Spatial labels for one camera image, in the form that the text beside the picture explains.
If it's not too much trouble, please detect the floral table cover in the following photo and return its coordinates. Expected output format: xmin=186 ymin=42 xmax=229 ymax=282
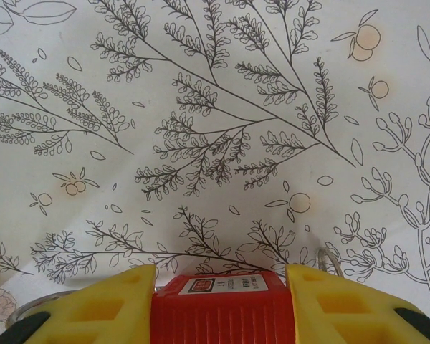
xmin=0 ymin=0 xmax=430 ymax=325

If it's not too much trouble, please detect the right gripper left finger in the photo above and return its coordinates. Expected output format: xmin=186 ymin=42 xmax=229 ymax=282
xmin=0 ymin=264 xmax=156 ymax=344

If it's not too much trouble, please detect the red safety padlock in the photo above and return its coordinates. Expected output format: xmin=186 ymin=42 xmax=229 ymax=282
xmin=6 ymin=270 xmax=297 ymax=344

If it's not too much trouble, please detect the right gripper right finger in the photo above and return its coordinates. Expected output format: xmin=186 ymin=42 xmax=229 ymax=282
xmin=285 ymin=263 xmax=430 ymax=344

